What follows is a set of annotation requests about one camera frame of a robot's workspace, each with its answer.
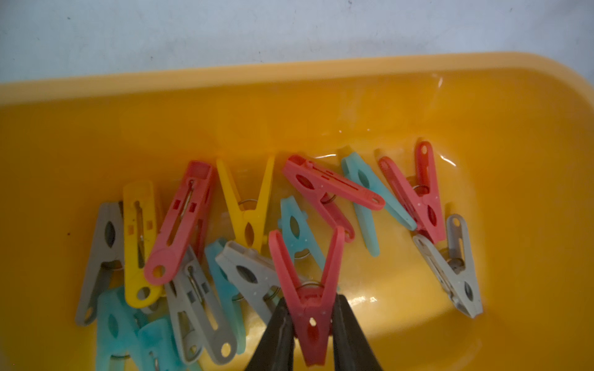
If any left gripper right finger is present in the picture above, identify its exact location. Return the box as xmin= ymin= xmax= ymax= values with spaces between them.
xmin=332 ymin=295 xmax=382 ymax=371

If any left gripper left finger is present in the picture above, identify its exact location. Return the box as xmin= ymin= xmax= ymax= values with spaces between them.
xmin=244 ymin=298 xmax=295 ymax=371

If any red clothespin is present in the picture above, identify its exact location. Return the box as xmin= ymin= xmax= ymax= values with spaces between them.
xmin=144 ymin=161 xmax=216 ymax=286
xmin=269 ymin=227 xmax=346 ymax=366
xmin=282 ymin=155 xmax=369 ymax=243
xmin=378 ymin=141 xmax=446 ymax=244

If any grey clothespin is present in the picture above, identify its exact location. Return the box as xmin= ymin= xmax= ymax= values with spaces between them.
xmin=76 ymin=202 xmax=125 ymax=326
xmin=412 ymin=214 xmax=484 ymax=318
xmin=216 ymin=241 xmax=280 ymax=324
xmin=165 ymin=247 xmax=238 ymax=365

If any grey clothespin bottom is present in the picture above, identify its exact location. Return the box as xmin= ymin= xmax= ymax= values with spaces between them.
xmin=412 ymin=214 xmax=484 ymax=318

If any yellow plastic storage box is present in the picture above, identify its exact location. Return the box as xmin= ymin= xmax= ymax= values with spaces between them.
xmin=1 ymin=53 xmax=593 ymax=370

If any yellow clothespin middle left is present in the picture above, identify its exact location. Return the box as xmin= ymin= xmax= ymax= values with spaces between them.
xmin=216 ymin=156 xmax=275 ymax=253

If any yellow clothespin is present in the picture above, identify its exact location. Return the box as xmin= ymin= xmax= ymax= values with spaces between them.
xmin=216 ymin=156 xmax=275 ymax=253
xmin=123 ymin=180 xmax=163 ymax=309

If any yellow clothespin bottom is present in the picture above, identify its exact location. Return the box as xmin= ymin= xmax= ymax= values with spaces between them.
xmin=123 ymin=180 xmax=163 ymax=309

